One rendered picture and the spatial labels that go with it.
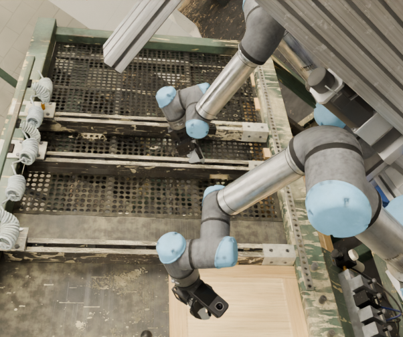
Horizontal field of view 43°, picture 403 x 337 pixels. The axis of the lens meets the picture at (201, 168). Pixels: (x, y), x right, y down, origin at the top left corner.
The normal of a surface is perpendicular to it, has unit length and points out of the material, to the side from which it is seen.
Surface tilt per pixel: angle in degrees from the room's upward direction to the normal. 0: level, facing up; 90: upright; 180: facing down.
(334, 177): 28
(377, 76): 90
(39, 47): 54
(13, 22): 90
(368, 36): 90
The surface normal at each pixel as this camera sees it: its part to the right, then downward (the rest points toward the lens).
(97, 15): 0.18, 0.62
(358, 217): -0.16, 0.74
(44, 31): 0.12, -0.69
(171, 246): -0.26, -0.69
